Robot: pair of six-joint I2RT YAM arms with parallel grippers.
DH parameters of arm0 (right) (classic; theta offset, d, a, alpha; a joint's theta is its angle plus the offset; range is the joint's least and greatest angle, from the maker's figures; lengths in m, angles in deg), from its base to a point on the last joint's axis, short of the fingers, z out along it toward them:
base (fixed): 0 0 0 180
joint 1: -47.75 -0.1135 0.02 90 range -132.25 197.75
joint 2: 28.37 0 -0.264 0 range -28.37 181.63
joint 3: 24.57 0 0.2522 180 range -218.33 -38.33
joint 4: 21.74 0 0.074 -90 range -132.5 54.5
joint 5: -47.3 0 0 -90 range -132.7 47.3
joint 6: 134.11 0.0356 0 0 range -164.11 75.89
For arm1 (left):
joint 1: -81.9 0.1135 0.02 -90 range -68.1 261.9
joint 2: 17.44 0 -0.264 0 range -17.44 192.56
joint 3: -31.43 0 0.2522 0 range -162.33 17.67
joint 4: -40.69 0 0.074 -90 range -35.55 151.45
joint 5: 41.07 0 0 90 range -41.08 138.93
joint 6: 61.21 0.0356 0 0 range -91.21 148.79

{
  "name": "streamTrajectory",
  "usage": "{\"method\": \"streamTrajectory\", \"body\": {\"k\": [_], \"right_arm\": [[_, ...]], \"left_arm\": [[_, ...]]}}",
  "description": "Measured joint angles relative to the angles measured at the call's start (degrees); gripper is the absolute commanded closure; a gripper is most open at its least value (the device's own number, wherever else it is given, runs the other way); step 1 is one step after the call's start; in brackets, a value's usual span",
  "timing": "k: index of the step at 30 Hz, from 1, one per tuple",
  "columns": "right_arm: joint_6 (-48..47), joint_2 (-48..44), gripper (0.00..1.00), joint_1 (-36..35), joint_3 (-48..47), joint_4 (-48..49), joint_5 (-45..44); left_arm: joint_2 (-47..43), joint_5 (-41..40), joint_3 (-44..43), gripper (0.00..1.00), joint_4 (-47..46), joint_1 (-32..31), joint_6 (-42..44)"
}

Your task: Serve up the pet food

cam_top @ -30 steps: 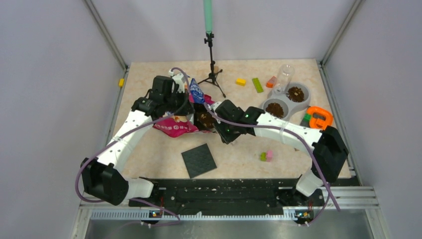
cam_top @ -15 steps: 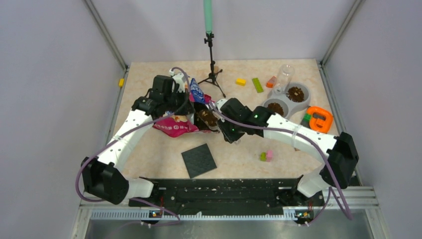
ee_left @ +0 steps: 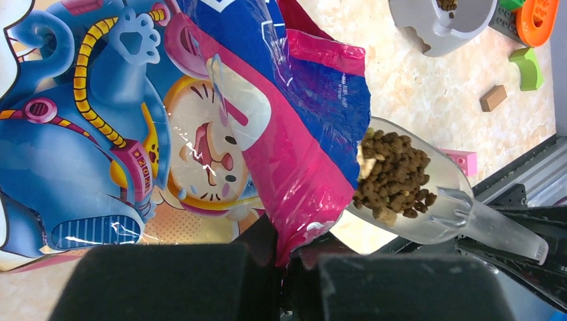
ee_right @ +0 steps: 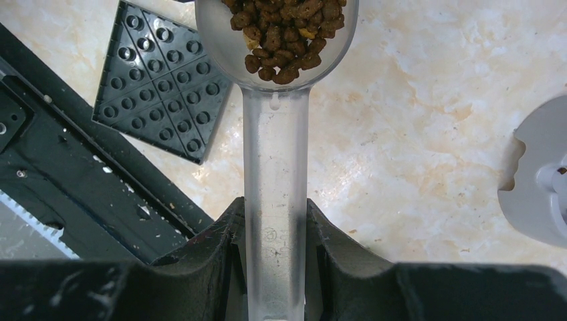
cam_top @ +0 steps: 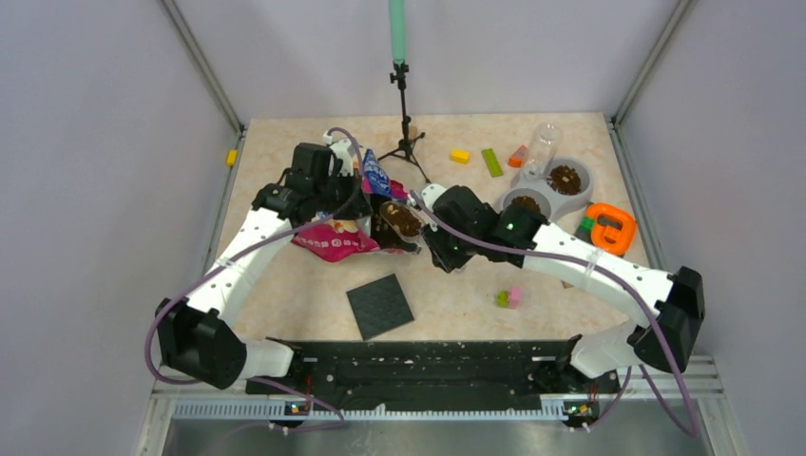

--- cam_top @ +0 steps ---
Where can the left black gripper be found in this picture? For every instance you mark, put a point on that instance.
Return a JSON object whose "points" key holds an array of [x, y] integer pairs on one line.
{"points": [[360, 207]]}

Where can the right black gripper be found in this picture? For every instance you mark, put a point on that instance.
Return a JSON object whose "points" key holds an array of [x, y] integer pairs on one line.
{"points": [[433, 236]]}

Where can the colourful pet food bag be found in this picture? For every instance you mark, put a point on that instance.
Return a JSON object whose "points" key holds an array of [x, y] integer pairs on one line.
{"points": [[341, 238]]}

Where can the clear plastic scoop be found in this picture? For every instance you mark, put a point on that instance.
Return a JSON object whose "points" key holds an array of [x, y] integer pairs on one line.
{"points": [[402, 220]]}

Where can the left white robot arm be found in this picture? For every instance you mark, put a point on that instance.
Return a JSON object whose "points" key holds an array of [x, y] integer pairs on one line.
{"points": [[195, 328]]}

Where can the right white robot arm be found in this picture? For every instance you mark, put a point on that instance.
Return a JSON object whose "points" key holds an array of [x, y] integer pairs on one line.
{"points": [[665, 310]]}

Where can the brown pet food kibble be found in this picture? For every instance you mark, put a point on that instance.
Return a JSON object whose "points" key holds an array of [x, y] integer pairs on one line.
{"points": [[563, 180]]}

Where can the grey double pet bowl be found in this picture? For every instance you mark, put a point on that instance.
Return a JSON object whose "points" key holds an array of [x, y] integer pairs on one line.
{"points": [[552, 203]]}

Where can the long green toy brick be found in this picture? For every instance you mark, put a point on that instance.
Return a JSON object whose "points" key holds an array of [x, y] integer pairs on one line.
{"points": [[491, 161]]}

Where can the yellow toy brick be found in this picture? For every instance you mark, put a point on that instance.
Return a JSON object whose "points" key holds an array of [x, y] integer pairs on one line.
{"points": [[460, 156]]}

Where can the orange red toy brick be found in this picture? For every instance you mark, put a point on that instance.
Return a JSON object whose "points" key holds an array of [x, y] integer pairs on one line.
{"points": [[518, 158]]}

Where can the green and pink brick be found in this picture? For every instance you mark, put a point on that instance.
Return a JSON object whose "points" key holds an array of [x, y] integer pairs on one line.
{"points": [[509, 299]]}

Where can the black square mat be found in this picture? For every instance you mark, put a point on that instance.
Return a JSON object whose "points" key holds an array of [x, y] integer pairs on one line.
{"points": [[379, 307]]}

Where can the clear water bottle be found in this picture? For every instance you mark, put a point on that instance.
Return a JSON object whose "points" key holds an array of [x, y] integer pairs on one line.
{"points": [[543, 146]]}

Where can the black tripod with green pole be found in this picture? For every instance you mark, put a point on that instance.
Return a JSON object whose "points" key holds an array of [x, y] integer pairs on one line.
{"points": [[398, 77]]}

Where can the yellow block on frame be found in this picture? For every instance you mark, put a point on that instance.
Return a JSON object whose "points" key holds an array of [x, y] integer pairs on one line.
{"points": [[232, 158]]}

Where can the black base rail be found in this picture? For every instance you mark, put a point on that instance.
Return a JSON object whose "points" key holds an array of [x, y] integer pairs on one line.
{"points": [[473, 376]]}

